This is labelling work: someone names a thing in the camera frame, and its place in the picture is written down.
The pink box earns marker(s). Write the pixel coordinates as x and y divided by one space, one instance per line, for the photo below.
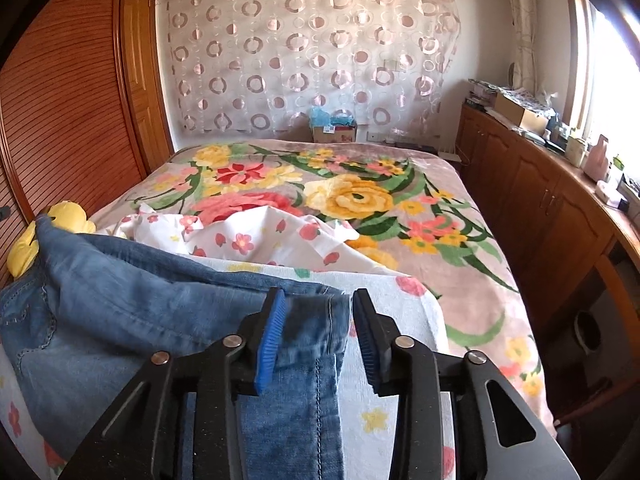
597 160

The blue plastic bag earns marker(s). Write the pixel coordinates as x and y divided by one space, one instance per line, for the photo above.
325 116

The pink floral blanket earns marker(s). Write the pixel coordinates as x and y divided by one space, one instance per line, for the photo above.
350 200

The sheer circle-pattern curtain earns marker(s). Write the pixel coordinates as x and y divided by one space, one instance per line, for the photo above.
300 60

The beige patterned window curtain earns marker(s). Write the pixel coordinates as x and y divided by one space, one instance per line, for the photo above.
522 25

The wooden slatted headboard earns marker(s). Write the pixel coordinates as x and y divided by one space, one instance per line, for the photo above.
65 85

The window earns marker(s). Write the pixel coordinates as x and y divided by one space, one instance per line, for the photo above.
610 70

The white power strip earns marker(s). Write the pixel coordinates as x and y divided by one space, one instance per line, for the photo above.
450 155

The small cardboard box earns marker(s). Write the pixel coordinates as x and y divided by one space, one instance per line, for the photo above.
335 134

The wooden chair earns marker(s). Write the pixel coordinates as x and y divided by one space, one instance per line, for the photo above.
617 290

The long wooden cabinet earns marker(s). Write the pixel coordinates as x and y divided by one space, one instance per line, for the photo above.
525 185

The wooden door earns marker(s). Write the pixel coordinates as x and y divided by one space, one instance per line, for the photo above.
147 85

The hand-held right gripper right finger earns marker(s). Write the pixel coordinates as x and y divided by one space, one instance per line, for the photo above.
368 352

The stack of small boxes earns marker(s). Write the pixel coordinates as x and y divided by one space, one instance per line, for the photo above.
480 95

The blue denim pants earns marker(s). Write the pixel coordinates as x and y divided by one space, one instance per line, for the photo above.
125 305

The yellow plush pillow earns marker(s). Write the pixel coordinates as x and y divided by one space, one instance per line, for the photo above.
70 217

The white strawberry flower bedsheet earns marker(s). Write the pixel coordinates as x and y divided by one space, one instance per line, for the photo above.
385 310

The white container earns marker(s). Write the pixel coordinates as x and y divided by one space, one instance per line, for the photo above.
576 152

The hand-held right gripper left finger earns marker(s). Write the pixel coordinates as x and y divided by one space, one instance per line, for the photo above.
270 342

